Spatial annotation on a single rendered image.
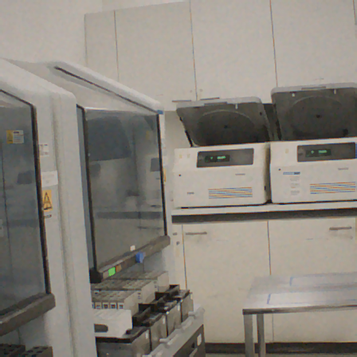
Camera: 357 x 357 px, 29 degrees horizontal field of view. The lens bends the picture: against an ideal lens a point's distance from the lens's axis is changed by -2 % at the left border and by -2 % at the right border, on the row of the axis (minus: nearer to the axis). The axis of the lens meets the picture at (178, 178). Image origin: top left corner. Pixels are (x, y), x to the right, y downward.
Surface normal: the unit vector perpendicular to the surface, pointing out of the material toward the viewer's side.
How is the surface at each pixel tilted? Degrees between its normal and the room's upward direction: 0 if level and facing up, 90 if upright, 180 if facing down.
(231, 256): 90
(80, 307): 90
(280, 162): 59
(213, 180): 90
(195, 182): 90
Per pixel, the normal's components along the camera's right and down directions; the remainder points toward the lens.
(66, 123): 0.96, -0.05
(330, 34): -0.28, 0.07
